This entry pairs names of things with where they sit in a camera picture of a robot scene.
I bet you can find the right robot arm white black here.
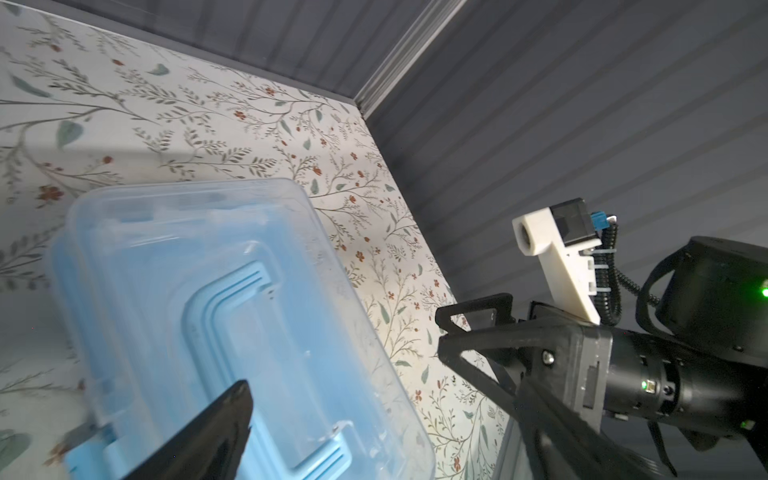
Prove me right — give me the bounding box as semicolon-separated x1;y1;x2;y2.
435;236;767;479

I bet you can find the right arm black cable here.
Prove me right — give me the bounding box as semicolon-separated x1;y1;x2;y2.
590;215;661;328

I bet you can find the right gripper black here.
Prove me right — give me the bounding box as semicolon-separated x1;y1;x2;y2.
434;293;653;479

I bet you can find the blue plastic tool box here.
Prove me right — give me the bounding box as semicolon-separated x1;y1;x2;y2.
46;178;436;479

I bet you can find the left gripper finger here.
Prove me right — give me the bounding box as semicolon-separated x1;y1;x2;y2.
123;379;254;479

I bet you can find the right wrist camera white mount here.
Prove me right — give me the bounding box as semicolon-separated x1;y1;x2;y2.
512;198;621;325

